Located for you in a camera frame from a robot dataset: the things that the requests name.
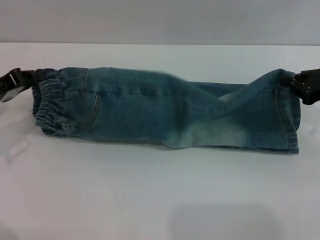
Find blue denim shorts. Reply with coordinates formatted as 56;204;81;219
31;66;301;157

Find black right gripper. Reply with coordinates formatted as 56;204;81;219
290;67;320;106

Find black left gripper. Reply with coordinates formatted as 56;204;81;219
0;67;50;104

